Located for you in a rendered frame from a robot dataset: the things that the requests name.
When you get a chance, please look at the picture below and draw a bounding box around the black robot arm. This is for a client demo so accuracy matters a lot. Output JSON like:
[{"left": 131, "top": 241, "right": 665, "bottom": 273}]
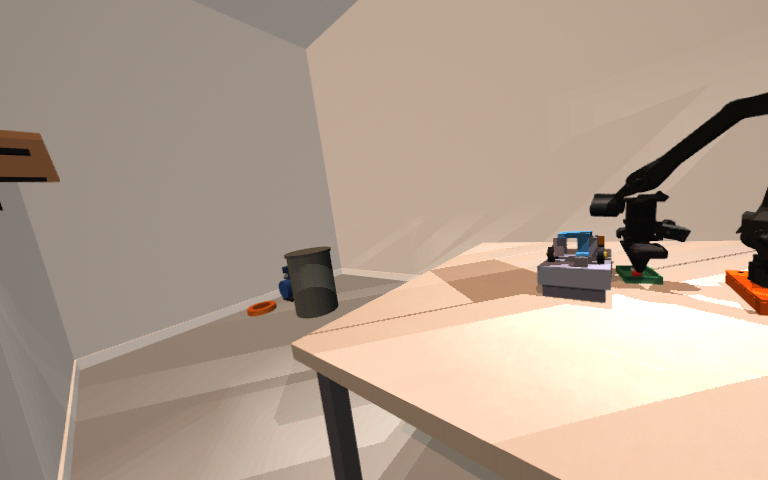
[{"left": 590, "top": 92, "right": 768, "bottom": 289}]

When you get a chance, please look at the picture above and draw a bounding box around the pale lavender ramp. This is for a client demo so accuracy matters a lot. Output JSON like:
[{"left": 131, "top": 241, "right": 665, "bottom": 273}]
[{"left": 537, "top": 248, "right": 612, "bottom": 303}]

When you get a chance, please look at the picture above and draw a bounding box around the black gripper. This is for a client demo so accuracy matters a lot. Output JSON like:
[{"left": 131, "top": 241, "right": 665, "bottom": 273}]
[{"left": 616, "top": 218, "right": 668, "bottom": 273}]

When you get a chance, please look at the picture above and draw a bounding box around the green tray rim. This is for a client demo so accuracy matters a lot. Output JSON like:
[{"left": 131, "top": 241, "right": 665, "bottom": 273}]
[{"left": 616, "top": 265, "right": 663, "bottom": 285}]

